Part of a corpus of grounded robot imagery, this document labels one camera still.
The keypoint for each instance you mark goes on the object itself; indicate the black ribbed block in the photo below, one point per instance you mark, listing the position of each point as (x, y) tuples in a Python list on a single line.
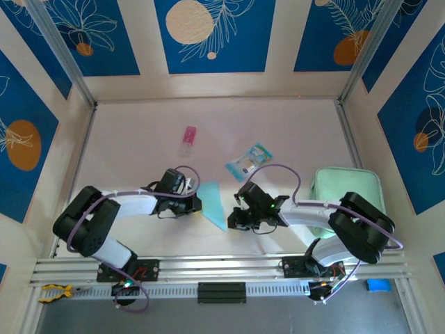
[(222, 292)]

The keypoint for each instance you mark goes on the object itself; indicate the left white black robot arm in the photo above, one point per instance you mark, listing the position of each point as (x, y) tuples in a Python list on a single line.
[(139, 206)]

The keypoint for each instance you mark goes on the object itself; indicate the small blue block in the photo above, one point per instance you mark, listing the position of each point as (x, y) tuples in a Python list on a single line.
[(379, 286)]

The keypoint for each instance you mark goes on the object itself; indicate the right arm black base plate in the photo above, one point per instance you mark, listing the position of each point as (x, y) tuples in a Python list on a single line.
[(293, 266)]

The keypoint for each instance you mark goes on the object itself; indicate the yellow black pliers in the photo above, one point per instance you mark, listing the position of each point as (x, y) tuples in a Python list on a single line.
[(67, 290)]

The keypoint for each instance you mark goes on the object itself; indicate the blue white snack packet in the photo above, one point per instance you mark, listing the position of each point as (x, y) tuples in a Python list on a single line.
[(250, 160)]

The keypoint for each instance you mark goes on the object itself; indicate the mint green zip pouch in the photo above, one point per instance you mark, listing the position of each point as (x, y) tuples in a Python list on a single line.
[(347, 181)]

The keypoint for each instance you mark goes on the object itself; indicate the aluminium table edge rail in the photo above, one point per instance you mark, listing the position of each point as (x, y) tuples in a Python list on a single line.
[(82, 156), (349, 139)]

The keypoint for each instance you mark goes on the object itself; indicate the clear bottle with pink cap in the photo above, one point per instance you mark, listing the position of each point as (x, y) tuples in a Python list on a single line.
[(187, 139)]

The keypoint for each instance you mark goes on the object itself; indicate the light blue cloth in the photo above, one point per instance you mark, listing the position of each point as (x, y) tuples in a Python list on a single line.
[(212, 202)]

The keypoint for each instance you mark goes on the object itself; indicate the aluminium frame post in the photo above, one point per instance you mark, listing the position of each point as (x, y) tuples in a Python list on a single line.
[(368, 45), (59, 45)]

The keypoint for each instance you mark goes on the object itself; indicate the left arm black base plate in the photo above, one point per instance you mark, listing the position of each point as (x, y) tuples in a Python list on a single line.
[(149, 269)]

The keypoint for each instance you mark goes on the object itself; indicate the aluminium mounting rail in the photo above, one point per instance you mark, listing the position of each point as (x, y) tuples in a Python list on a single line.
[(215, 266)]

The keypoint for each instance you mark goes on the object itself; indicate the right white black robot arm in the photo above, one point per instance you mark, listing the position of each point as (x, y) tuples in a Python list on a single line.
[(306, 216)]

